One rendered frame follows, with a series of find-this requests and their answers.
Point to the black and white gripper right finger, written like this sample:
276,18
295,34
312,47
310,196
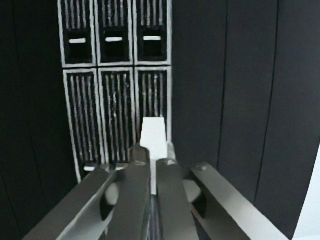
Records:
229,215

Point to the black server rack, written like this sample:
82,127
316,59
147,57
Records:
237,83

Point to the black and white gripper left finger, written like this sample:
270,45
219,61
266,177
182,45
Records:
82,215

